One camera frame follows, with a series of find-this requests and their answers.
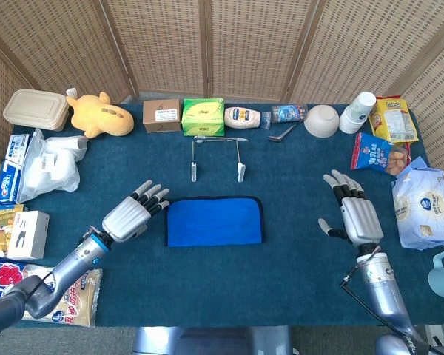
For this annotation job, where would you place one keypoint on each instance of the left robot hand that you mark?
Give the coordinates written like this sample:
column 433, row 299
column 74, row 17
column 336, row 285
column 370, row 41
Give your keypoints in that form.
column 126, row 220

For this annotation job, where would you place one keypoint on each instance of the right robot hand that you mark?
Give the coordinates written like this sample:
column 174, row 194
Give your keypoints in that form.
column 360, row 222

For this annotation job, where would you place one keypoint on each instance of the grey and blue towel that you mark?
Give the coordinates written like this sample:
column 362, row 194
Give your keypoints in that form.
column 214, row 222

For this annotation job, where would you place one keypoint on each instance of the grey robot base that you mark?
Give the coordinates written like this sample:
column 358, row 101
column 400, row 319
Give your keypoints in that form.
column 214, row 340

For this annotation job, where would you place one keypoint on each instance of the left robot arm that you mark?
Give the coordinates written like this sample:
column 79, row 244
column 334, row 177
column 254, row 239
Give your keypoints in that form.
column 74, row 262

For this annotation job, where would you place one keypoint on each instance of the metal towel rack stand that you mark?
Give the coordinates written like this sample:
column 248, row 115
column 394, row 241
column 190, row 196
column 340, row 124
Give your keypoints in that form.
column 194, row 172

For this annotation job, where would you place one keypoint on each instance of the white box with black print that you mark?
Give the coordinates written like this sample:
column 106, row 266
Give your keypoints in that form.
column 29, row 233

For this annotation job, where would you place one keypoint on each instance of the brown cardboard box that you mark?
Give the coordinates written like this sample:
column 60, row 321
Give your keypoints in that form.
column 161, row 125

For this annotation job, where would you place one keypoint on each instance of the white and blue toothpaste box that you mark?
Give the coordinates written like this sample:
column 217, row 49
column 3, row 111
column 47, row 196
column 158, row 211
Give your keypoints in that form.
column 17, row 149

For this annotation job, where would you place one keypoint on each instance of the clear plastic water bottle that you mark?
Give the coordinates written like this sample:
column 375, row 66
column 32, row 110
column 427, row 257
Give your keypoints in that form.
column 288, row 112

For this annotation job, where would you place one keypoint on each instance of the beige lidded takeout container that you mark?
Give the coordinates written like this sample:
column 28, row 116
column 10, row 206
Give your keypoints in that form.
column 33, row 107

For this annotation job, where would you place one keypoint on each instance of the mayonnaise squeeze bottle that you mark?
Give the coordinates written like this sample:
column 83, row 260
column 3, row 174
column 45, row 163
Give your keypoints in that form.
column 242, row 118

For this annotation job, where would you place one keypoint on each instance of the pale blue white pouch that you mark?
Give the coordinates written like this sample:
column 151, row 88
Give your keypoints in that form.
column 425, row 199

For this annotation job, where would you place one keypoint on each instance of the blue and red snack bag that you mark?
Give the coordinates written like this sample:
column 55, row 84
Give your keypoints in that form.
column 373, row 151

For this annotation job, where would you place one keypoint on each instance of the white plastic bag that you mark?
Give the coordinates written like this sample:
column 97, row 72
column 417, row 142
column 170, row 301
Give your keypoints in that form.
column 52, row 166

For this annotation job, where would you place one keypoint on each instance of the blue table carpet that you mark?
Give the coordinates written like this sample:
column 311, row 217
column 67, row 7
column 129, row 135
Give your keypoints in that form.
column 281, row 281

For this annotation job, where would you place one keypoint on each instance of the stack of paper cups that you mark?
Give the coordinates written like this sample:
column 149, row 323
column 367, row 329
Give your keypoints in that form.
column 355, row 118

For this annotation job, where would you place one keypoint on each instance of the yellow plush toy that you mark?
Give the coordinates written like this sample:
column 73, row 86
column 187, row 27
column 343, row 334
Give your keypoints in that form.
column 103, row 118

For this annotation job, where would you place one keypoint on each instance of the yellow snack bag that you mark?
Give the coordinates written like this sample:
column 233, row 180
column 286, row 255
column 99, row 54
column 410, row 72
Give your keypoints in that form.
column 392, row 122

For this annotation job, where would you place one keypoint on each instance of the beige bowl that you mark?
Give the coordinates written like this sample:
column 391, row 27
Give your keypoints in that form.
column 322, row 122

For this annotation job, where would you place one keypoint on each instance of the black ladle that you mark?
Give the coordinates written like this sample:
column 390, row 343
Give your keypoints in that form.
column 275, row 138

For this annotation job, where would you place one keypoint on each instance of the green tissue pack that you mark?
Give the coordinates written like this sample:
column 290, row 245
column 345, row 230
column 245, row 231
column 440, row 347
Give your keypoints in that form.
column 203, row 118

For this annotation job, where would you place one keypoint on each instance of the wicker folding screen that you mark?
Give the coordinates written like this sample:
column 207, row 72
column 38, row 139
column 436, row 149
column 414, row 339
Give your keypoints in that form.
column 170, row 44

